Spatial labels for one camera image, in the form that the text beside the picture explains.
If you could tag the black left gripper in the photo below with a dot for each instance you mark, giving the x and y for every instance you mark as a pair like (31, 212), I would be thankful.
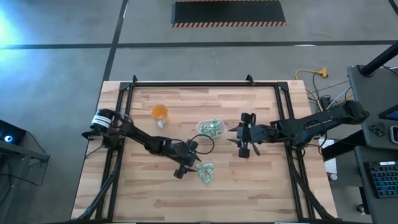
(179, 174)

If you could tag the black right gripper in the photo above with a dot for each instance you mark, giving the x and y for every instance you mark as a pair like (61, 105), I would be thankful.
(244, 153)

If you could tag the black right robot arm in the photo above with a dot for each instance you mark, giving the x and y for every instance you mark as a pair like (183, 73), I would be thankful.
(311, 124)

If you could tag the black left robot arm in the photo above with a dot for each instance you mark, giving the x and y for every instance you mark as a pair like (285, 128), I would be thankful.
(140, 137)

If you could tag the clear plastic container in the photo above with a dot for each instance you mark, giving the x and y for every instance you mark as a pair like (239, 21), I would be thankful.
(199, 132)

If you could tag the white box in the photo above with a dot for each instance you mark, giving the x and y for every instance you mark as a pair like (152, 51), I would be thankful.
(331, 165)

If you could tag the grey caster wheel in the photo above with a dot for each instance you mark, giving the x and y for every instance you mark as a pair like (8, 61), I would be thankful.
(333, 177)
(360, 208)

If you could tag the black desk beam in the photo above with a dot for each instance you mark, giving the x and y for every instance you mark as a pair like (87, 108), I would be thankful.
(342, 149)

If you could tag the black mat striped edge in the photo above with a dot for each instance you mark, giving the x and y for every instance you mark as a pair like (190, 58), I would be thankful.
(228, 12)

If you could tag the small black remote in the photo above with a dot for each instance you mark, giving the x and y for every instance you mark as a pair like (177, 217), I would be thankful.
(377, 130)

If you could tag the grey desk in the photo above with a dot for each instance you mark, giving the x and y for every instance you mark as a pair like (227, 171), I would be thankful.
(370, 87)
(388, 211)

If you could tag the black backlit keyboard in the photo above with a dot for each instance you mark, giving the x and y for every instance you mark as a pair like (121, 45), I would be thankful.
(384, 180)

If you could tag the black tablet screen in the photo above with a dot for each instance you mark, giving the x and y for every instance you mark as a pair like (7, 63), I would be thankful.
(390, 114)

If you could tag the phone in white case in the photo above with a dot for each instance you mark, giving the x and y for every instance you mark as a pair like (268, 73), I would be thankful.
(395, 134)

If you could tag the black pole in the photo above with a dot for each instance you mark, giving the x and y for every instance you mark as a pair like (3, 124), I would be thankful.
(377, 60)

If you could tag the dark grey stand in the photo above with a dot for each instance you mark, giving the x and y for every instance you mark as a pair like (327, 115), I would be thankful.
(28, 165)

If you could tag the black computer blue light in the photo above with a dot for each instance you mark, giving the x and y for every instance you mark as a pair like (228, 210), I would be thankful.
(9, 132)

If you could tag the black metal table frame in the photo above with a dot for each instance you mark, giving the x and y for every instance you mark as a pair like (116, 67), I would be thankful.
(202, 84)

